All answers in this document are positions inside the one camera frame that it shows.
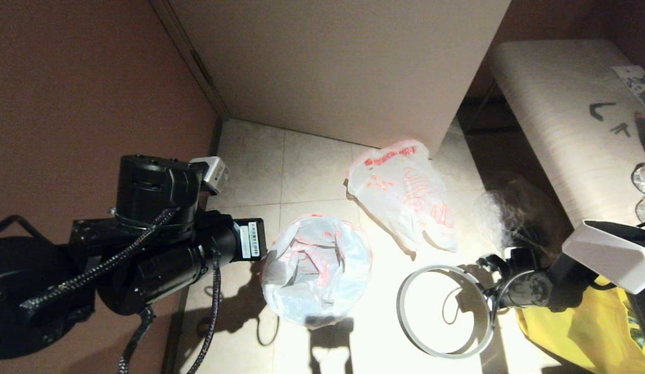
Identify crumpled clear plastic bag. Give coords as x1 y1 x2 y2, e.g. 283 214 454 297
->
473 174 562 250

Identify printed paper sheet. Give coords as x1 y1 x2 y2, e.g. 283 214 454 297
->
613 65 645 111

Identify black angle bracket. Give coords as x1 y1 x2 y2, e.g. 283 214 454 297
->
589 103 618 122

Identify white wood-grain table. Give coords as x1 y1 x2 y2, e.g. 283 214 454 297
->
489 41 645 229

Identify black metal table leg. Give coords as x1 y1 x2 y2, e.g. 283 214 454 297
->
462 83 510 140

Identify dark door frame strip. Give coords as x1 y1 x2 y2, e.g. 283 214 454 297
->
149 0 231 122

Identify black left wrist camera cable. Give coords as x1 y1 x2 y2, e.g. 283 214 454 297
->
120 249 222 374

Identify yellow plastic bag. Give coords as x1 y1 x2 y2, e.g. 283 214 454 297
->
516 275 645 374

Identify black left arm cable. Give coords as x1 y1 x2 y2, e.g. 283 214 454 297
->
19 208 178 317

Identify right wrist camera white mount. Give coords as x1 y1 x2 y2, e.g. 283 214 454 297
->
478 247 520 273

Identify dark baseboard strip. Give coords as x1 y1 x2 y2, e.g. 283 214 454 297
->
163 118 223 374

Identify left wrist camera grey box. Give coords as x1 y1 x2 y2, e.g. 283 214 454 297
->
190 156 231 196

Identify grey bin ring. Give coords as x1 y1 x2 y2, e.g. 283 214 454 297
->
396 264 495 360

